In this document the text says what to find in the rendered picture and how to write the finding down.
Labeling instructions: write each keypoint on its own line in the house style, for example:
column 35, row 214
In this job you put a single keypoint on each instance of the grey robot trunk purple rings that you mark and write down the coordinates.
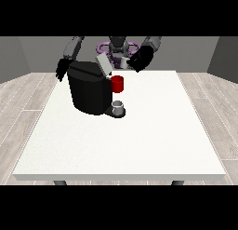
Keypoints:
column 117, row 46

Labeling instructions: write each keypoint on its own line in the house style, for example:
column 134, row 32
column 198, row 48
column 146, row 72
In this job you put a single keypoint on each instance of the red pod holder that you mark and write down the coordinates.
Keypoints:
column 117, row 83

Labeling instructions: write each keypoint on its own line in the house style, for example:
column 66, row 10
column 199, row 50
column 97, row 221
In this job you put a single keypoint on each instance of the black coffee machine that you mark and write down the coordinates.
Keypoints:
column 88, row 89

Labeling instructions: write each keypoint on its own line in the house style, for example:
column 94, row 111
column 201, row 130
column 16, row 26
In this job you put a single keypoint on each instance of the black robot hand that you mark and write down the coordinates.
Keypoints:
column 62, row 67
column 141, row 58

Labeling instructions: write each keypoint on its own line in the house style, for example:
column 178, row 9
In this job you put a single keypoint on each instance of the pale grey machine lid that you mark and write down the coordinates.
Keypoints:
column 104, row 63

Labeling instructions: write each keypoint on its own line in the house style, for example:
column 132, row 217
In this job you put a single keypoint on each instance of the dark table leg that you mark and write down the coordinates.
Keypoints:
column 178, row 182
column 60, row 182

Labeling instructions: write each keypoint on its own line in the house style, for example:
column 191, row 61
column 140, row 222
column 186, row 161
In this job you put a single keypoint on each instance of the small grey cup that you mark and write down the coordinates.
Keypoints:
column 118, row 107

